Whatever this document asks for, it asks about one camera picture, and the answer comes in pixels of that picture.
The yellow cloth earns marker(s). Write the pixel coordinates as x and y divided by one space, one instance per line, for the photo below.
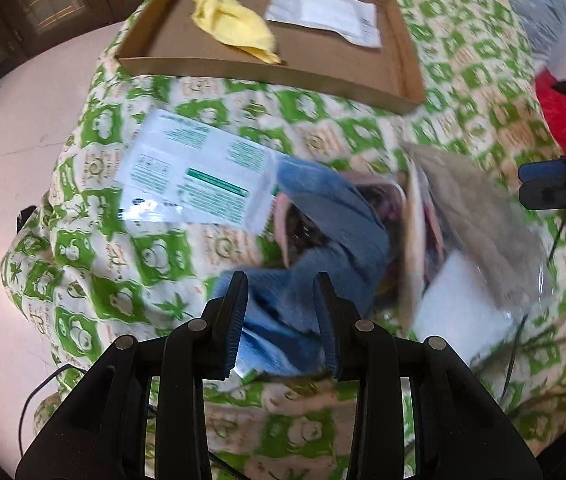
218 15

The plain white flat packet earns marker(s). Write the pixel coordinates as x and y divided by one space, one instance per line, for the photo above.
458 300

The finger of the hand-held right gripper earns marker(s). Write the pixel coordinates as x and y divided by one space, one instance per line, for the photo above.
548 196
538 171

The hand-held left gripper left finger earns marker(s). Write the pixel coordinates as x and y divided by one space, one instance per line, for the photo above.
231 342

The blue cloth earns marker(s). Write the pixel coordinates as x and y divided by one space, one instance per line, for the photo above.
330 200

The beige plush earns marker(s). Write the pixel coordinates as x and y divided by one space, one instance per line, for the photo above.
468 200

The dark wooden furniture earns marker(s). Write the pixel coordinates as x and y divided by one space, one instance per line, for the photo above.
63 0

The green patterned blanket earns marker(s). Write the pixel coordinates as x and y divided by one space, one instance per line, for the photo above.
128 260

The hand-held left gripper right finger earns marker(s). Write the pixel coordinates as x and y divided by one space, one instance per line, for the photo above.
326 342

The white packet green print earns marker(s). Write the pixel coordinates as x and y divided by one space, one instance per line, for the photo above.
188 170

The shallow cardboard tray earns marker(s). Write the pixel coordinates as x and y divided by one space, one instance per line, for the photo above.
313 57

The white flat packet grey label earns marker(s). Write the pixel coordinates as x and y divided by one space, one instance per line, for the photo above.
313 5

